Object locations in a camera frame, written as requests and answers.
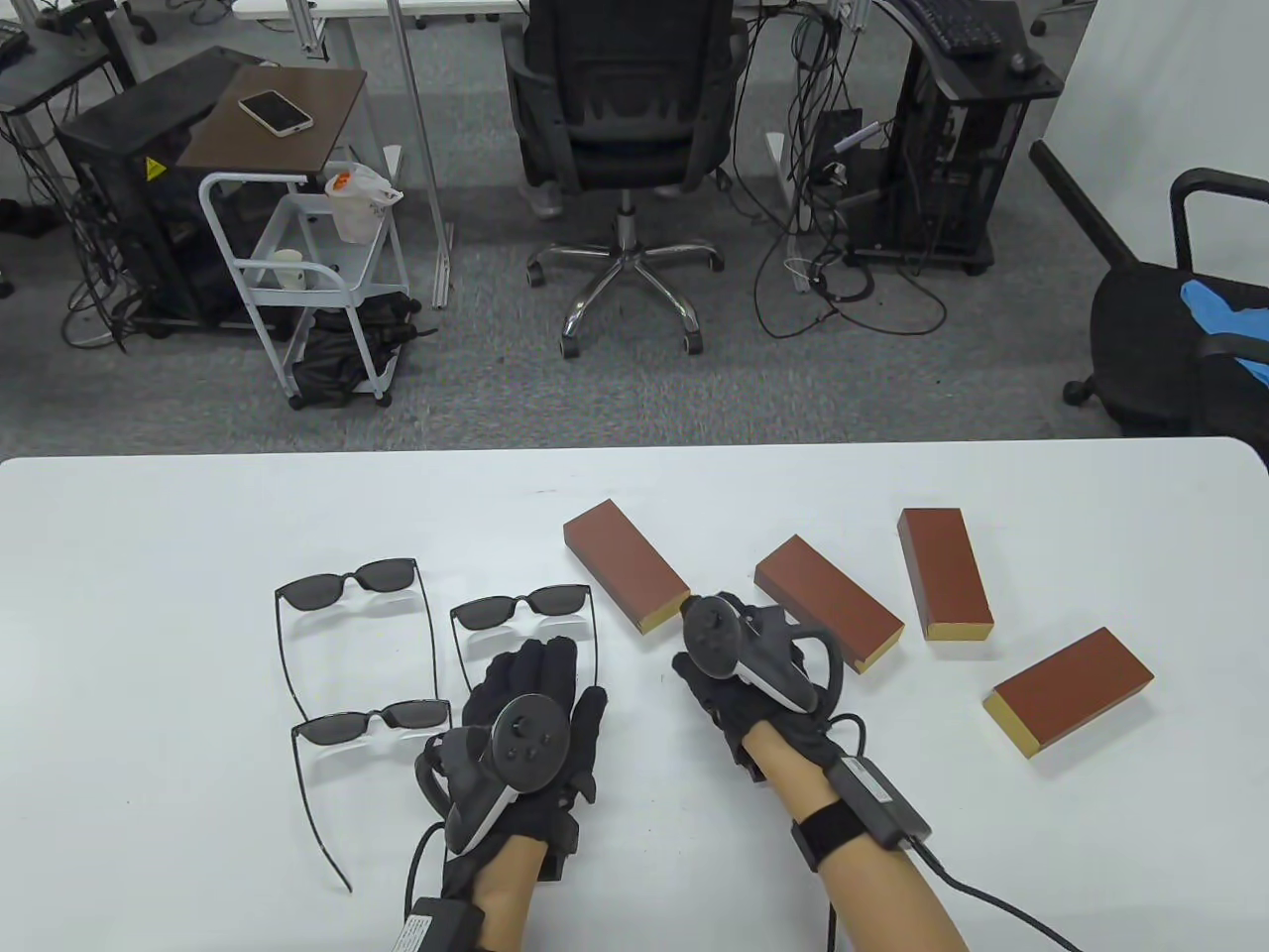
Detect person's left hand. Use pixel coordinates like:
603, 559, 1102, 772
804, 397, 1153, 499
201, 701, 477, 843
449, 638, 610, 880

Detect person's right hand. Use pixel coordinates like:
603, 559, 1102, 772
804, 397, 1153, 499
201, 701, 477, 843
672, 650, 841, 767

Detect black sunglasses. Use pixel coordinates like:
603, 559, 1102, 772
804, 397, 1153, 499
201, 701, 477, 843
275, 557, 440, 723
450, 584, 600, 700
290, 698, 453, 893

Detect brown storage box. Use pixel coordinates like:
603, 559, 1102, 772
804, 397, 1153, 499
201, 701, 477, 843
563, 499, 692, 636
897, 508, 995, 643
753, 535, 906, 676
983, 627, 1156, 761

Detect person's left forearm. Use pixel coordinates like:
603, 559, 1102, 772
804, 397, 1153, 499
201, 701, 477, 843
468, 833, 541, 952

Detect person's right forearm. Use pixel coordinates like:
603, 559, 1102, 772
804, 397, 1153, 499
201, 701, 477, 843
746, 722, 968, 952

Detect grey VR controller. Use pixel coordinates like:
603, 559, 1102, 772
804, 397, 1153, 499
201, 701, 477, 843
679, 592, 846, 715
414, 694, 571, 854

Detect black wrist battery pack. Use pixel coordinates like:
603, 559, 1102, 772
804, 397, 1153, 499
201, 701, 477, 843
828, 756, 935, 851
397, 895, 482, 952

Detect black bag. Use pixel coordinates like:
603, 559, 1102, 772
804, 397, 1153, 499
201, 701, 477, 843
290, 291, 437, 408

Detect white plastic bag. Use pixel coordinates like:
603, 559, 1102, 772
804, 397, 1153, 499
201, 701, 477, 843
324, 162, 405, 245

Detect white rolling cart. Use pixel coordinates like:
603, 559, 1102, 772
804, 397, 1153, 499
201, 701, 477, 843
198, 171, 412, 412

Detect white desk foot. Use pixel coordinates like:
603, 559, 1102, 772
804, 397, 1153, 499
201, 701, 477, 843
765, 132, 812, 295

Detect black fabric office chair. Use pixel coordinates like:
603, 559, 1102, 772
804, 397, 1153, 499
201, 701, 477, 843
1028, 139, 1269, 439

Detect black mesh office chair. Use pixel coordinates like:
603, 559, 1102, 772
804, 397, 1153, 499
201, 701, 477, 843
501, 0, 751, 360

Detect black computer stand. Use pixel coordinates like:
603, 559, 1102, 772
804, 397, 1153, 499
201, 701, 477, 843
851, 0, 1067, 277

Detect black floor box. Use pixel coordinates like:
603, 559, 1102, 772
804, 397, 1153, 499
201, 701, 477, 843
811, 107, 865, 189

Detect white smartphone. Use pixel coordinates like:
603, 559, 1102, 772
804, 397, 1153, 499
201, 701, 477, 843
238, 88, 315, 137

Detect blue cloth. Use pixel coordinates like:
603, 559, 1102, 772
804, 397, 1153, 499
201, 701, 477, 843
1180, 279, 1269, 388

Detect black computer case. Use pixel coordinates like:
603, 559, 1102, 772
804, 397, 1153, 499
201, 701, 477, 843
55, 47, 274, 333

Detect black keyboard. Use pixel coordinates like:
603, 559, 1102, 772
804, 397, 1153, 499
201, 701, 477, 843
904, 0, 1004, 57

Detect black desk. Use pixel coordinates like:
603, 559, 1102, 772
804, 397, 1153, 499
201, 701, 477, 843
0, 20, 118, 110

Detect black wrist strap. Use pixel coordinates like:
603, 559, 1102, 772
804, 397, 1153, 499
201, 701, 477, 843
790, 801, 873, 874

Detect black floor cables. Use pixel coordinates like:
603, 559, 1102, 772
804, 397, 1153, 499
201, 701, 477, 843
751, 174, 950, 340

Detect black cable bundle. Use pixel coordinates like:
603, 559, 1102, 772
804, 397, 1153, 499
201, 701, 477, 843
59, 178, 150, 355

